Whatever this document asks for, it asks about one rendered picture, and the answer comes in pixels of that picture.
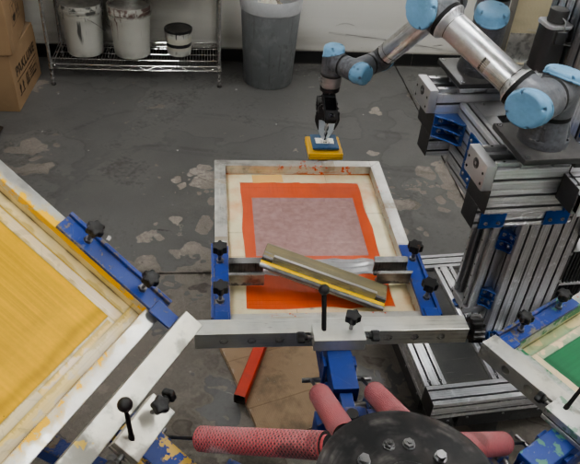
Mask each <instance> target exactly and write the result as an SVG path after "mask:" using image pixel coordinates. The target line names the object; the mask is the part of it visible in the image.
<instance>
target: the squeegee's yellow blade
mask: <svg viewBox="0 0 580 464"><path fill-rule="evenodd" d="M261 263H264V264H267V265H270V266H272V267H274V268H277V269H280V270H283V271H285V272H288V273H292V274H295V275H297V276H300V277H303V278H306V279H308V280H310V281H313V282H316V283H319V284H327V285H328V286H329V287H331V288H334V289H336V290H339V291H342V292H344V293H347V294H349V295H352V296H357V297H360V298H362V299H364V300H367V301H370V302H373V303H376V304H378V305H380V306H383V307H384V306H385V303H382V302H379V301H376V300H374V299H371V298H368V297H366V296H361V295H358V294H356V293H354V292H351V291H348V290H345V289H342V288H340V287H338V286H335V285H332V284H328V283H325V282H322V281H320V280H317V279H315V278H312V277H309V276H306V275H304V274H302V273H297V272H294V271H291V270H289V269H286V268H284V267H281V266H278V265H275V264H273V263H270V262H267V261H264V260H261Z"/></svg>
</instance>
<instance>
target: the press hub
mask: <svg viewBox="0 0 580 464"><path fill-rule="evenodd" d="M316 464H492V462H491V461H490V460H489V459H488V458H487V457H486V456H485V454H484V453H483V452H482V451H481V450H480V449H479V448H478V447H477V446H476V445H475V444H474V443H473V442H472V441H471V440H470V439H468V438H467V437H466V436H465V435H464V434H462V433H461V432H460V431H458V430H457V429H455V428H453V427H452V426H450V425H448V424H446V423H443V422H441V421H439V420H437V419H435V418H432V417H430V416H427V415H423V414H420V413H416V412H406V411H382V412H372V413H369V414H366V415H363V416H360V417H358V418H355V419H353V420H351V421H350V422H349V423H346V424H345V425H343V426H342V427H341V428H340V429H338V430H337V431H336V432H335V433H334V434H333V435H332V436H331V437H330V438H329V440H328V441H327V442H326V444H325V445H324V447H323V448H322V449H321V451H320V453H319V457H318V459H317V462H316Z"/></svg>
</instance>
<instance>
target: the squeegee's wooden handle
mask: <svg viewBox="0 0 580 464"><path fill-rule="evenodd" d="M274 255H276V256H279V257H282V258H285V259H288V260H290V261H294V262H297V263H300V264H302V265H305V266H307V267H310V268H313V269H315V270H318V271H321V272H324V273H327V274H330V275H333V276H336V277H339V278H342V279H343V280H346V281H349V282H352V283H355V284H359V285H361V286H364V287H367V288H369V289H372V290H375V291H377V295H376V298H375V300H376V301H379V302H382V303H385V302H386V297H387V286H386V285H385V284H381V283H378V282H376V281H373V280H370V279H367V278H365V277H363V276H360V275H357V274H354V273H350V272H347V271H345V270H342V269H339V268H337V267H334V266H331V265H329V264H326V263H324V262H321V261H316V260H313V259H311V258H309V257H306V256H303V255H300V254H298V253H295V252H293V251H290V250H287V249H283V248H280V247H277V246H274V245H273V244H270V243H268V244H267V246H266V248H265V251H264V253H263V255H262V258H261V259H262V260H264V261H267V262H270V263H272V262H273V257H274Z"/></svg>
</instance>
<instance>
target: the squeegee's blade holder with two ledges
mask: <svg viewBox="0 0 580 464"><path fill-rule="evenodd" d="M272 263H273V264H275V265H278V266H281V267H284V268H286V269H289V270H291V271H294V272H297V273H302V274H304V275H306V276H309V277H312V278H315V279H317V280H320V281H322V282H325V283H328V284H332V285H335V286H338V287H340V288H342V289H345V290H348V291H351V292H354V293H356V294H358V295H361V296H366V297H368V298H371V299H374V300H375V298H376V295H377V291H375V290H372V289H369V288H367V287H364V286H361V285H359V284H355V283H352V282H349V281H346V280H343V279H342V278H339V277H336V276H333V275H330V274H327V273H324V272H321V271H318V270H315V269H313V268H310V267H307V266H305V265H302V264H300V263H297V262H294V261H290V260H288V259H285V258H282V257H279V256H276V255H274V257H273V262H272ZM269 273H273V274H276V275H279V276H281V277H283V278H286V279H289V280H292V281H294V282H297V283H300V284H304V285H307V286H309V287H312V288H315V289H318V288H317V287H315V286H313V285H310V284H305V283H302V282H299V281H297V280H295V279H292V278H289V277H286V276H284V275H281V274H279V273H274V272H272V271H269ZM318 290H319V289H318ZM329 294H331V295H334V296H337V297H340V298H343V299H346V300H348V301H351V302H354V303H356V304H359V305H361V306H364V307H369V308H371V307H370V306H367V305H365V304H362V303H359V302H356V301H353V300H352V299H349V298H346V297H343V296H339V295H336V294H334V293H331V292H329Z"/></svg>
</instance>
